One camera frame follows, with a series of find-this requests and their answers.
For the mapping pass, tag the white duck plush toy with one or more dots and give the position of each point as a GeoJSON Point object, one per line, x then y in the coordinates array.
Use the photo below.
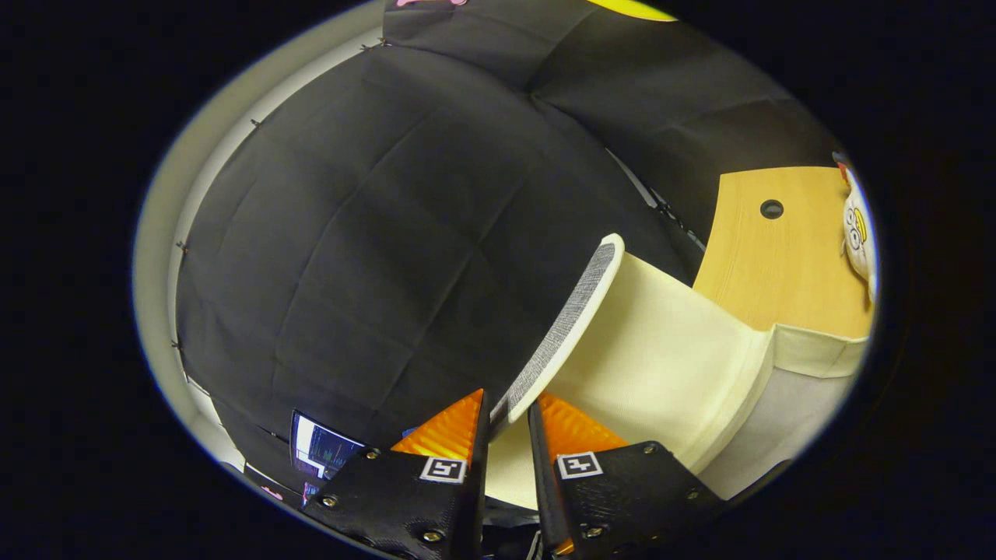
{"type": "Point", "coordinates": [856, 233]}

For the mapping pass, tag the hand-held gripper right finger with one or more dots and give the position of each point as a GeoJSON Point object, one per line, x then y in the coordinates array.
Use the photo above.
{"type": "Point", "coordinates": [541, 474]}

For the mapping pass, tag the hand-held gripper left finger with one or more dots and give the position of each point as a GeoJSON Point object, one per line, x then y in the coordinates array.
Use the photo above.
{"type": "Point", "coordinates": [478, 467]}

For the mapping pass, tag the cream fabric storage box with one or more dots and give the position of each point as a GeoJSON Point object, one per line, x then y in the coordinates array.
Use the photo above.
{"type": "Point", "coordinates": [661, 365]}

